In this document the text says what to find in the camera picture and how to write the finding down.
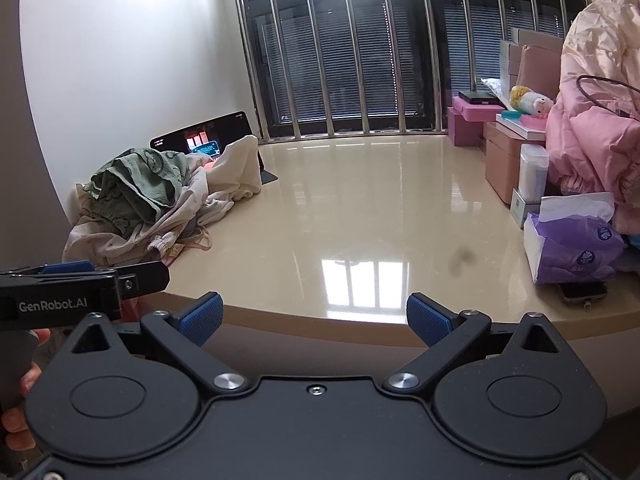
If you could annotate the pink drawer cabinet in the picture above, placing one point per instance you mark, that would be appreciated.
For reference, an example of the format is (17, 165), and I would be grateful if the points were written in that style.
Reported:
(502, 165)

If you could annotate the person's left hand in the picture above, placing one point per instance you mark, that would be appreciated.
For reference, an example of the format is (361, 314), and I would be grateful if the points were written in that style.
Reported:
(36, 347)

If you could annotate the purple tissue pack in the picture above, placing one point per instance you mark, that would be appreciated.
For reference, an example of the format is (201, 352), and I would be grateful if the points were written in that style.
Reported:
(575, 250)

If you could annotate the small white box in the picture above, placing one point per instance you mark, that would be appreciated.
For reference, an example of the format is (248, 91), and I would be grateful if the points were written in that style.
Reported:
(522, 207)

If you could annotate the black flat box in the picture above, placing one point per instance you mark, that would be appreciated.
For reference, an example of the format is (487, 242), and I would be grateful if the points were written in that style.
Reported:
(480, 96)

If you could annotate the clear plastic bag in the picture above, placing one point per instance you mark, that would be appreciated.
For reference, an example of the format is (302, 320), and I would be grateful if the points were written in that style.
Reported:
(497, 87)

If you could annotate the stack of white boxes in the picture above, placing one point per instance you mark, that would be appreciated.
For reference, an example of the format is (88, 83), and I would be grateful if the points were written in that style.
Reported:
(537, 60)

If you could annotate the tall pink box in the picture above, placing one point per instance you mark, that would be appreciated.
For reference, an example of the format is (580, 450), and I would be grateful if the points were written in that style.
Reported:
(462, 130)

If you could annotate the metal window grille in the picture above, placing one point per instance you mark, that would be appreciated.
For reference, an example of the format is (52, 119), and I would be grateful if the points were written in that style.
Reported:
(350, 45)

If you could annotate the smartphone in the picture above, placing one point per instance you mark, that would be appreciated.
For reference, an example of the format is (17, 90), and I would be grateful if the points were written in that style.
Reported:
(582, 292)

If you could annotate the flat pink box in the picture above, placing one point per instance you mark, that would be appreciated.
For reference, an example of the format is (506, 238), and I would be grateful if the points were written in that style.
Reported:
(477, 109)

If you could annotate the cream cloth garment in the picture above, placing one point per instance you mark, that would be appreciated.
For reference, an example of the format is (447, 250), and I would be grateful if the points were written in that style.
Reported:
(235, 170)

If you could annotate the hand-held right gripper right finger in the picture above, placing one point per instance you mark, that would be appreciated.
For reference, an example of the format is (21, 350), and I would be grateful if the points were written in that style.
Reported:
(427, 317)

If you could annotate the small pink garment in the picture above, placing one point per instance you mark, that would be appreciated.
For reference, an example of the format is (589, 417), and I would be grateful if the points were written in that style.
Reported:
(165, 246)

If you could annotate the black tablet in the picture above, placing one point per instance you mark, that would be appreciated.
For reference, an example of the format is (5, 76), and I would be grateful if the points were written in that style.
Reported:
(200, 139)

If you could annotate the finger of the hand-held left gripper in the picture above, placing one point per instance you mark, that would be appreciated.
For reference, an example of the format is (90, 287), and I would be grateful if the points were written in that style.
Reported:
(145, 280)
(70, 267)

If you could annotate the pink quilt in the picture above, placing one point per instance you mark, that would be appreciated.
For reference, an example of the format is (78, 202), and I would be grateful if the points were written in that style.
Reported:
(600, 135)

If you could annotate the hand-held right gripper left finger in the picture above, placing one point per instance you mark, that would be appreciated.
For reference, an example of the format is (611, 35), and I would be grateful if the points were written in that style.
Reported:
(202, 317)

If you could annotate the teal white flat box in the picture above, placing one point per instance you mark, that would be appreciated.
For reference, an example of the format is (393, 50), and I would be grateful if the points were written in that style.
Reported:
(520, 124)

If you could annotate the white cotton swab container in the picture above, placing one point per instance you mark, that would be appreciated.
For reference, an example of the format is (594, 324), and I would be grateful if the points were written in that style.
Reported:
(532, 172)

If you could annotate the green printed garment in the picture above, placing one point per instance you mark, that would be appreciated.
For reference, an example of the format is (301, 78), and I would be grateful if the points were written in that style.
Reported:
(150, 180)

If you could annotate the dark tablet keyboard case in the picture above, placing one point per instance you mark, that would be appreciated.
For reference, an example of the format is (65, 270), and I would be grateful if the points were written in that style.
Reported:
(267, 172)

